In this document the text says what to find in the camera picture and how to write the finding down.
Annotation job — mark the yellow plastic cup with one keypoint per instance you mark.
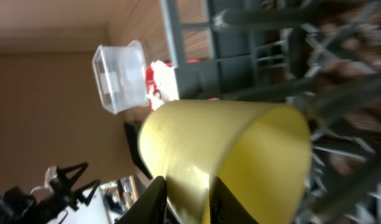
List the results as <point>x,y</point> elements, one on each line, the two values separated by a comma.
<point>260,151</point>

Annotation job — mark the grey dishwasher rack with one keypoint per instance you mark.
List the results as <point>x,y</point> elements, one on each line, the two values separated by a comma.
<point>246,51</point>

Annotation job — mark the red serving tray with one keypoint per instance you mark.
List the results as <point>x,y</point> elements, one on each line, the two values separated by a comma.
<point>151,84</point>

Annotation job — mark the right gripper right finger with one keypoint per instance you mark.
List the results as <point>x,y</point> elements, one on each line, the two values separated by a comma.
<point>224,207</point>

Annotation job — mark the clear plastic bin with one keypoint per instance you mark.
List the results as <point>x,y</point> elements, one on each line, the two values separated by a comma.
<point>120,72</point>

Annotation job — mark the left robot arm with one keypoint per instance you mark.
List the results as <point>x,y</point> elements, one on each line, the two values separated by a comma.
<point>18,207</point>

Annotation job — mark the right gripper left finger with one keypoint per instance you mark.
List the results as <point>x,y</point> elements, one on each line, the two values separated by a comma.
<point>150,208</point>

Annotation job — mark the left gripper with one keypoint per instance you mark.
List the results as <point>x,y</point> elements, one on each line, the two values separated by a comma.
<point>64,197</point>

